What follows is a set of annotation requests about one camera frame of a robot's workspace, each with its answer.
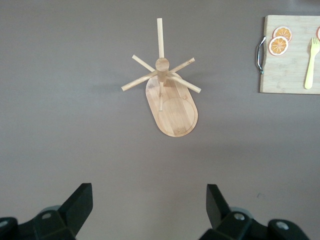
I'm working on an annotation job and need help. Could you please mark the wooden mug rack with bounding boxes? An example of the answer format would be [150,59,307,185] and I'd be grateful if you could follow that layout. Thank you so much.
[120,17,202,138]

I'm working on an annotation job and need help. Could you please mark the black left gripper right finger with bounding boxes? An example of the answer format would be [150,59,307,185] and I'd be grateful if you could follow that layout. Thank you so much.
[199,184,270,240]

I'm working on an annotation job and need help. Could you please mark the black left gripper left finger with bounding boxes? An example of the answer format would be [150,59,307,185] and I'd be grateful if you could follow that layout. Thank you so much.
[32,183,94,240]

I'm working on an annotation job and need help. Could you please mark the bamboo cutting board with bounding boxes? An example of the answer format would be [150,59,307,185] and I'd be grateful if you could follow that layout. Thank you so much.
[255,15,320,95]

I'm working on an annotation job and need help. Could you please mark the yellow plastic fork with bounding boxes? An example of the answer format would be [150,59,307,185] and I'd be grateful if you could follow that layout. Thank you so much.
[304,36,320,90]

